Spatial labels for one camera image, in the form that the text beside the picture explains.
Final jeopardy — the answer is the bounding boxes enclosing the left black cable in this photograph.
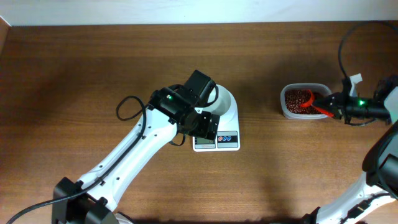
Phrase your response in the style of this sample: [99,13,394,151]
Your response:
[6,95,147,224]

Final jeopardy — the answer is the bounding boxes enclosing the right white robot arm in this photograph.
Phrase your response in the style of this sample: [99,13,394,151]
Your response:
[300,75,397,224]

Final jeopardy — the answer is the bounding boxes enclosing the white kitchen scale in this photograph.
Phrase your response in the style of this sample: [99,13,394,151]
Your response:
[192,92,241,152]

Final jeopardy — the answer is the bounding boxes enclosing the red beans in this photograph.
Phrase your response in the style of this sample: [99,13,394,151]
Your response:
[284,90,320,114]

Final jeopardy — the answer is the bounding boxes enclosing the orange measuring scoop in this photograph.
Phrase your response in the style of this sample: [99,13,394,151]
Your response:
[300,90,334,118]

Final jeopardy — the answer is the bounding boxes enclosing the clear plastic container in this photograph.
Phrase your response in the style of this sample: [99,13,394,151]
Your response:
[280,83,331,119]

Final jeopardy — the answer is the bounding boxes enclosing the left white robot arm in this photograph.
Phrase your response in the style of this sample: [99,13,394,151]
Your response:
[51,70,220,223]

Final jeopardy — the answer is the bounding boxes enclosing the white bowl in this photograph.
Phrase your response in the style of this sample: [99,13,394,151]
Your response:
[203,85,231,116]

